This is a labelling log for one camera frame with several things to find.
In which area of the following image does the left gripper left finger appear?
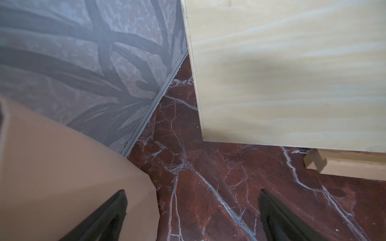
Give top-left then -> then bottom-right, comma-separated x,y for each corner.
61,190 -> 128,241

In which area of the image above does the artificial flower bouquet in pot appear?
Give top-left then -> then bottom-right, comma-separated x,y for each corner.
1,97 -> 160,241

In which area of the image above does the wooden easel frame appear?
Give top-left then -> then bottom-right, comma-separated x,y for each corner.
304,149 -> 386,181

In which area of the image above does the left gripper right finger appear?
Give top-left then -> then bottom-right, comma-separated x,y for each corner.
258,189 -> 326,241

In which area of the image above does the light plywood board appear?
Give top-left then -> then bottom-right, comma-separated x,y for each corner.
181,1 -> 386,153

